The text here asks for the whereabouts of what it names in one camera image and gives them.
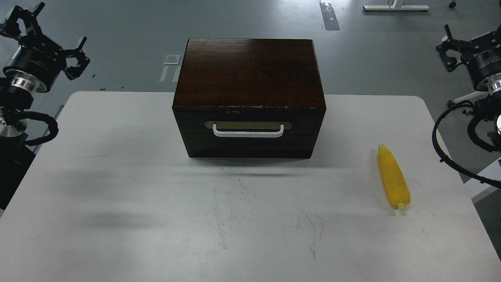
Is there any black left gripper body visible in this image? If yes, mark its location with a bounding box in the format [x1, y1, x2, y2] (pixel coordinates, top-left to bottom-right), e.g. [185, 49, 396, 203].
[2, 35, 65, 93]

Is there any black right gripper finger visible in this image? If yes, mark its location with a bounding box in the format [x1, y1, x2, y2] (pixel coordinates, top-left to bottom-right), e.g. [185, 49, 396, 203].
[436, 24, 476, 72]

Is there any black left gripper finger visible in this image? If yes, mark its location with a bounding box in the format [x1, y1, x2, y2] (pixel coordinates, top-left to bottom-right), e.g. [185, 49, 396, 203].
[62, 37, 90, 80]
[0, 2, 46, 43]

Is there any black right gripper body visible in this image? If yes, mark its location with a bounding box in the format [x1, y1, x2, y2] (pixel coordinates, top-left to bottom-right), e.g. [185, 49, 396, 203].
[461, 31, 501, 92]

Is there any yellow toy corn cob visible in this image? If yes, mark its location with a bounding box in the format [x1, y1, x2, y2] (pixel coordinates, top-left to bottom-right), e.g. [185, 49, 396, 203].
[377, 143, 411, 211]

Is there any dark wooden drawer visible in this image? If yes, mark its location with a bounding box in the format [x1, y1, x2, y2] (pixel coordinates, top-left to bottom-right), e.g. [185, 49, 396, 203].
[174, 108, 324, 135]

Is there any white drawer handle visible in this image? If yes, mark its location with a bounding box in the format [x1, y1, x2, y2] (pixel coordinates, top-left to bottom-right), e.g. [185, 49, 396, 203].
[212, 124, 285, 139]

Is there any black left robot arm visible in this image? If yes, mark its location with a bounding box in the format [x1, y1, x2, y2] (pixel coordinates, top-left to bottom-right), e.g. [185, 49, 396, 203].
[0, 2, 90, 154]

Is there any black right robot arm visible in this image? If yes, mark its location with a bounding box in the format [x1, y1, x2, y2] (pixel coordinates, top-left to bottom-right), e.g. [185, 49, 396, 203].
[435, 24, 501, 152]

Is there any dark wooden drawer cabinet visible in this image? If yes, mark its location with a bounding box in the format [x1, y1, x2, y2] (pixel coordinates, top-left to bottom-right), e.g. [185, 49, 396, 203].
[172, 38, 327, 159]

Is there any white table leg base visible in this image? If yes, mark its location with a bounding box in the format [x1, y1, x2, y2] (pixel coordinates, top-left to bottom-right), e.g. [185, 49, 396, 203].
[362, 0, 430, 11]

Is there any grey floor tape strip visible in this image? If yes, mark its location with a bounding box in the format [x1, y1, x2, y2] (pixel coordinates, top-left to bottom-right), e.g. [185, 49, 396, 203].
[319, 0, 340, 31]

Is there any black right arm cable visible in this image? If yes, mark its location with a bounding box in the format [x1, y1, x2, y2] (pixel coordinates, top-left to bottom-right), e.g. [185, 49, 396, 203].
[432, 100, 501, 189]

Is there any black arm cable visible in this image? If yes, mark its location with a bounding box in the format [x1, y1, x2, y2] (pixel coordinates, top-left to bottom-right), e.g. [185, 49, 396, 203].
[432, 100, 501, 189]
[16, 111, 59, 147]

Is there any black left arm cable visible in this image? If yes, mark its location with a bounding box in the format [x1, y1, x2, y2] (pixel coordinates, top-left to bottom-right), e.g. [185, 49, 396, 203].
[16, 111, 59, 147]

